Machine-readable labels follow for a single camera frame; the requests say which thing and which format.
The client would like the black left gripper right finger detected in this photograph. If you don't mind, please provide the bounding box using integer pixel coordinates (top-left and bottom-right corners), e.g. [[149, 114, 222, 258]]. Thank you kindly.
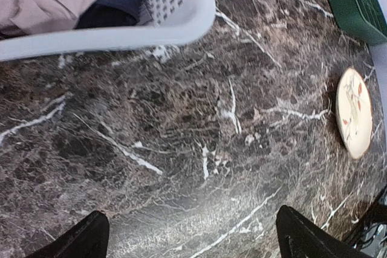
[[276, 205, 368, 257]]

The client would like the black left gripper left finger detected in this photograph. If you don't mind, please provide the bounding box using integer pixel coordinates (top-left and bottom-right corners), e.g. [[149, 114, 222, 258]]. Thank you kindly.
[[28, 211, 109, 258]]

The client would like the round floral ceramic plate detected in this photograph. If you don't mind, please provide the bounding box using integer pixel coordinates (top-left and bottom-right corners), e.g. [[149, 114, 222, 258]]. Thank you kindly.
[[335, 67, 373, 160]]

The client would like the green compartment organizer tray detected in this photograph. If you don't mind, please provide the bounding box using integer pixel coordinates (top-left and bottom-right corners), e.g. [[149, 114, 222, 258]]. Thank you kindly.
[[328, 0, 386, 46]]

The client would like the navy blue garment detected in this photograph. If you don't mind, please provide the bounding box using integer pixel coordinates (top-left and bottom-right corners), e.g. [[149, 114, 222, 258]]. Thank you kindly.
[[75, 0, 145, 29]]

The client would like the white perforated plastic basket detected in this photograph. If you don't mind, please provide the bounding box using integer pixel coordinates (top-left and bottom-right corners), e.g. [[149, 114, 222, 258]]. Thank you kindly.
[[1, 0, 215, 60]]

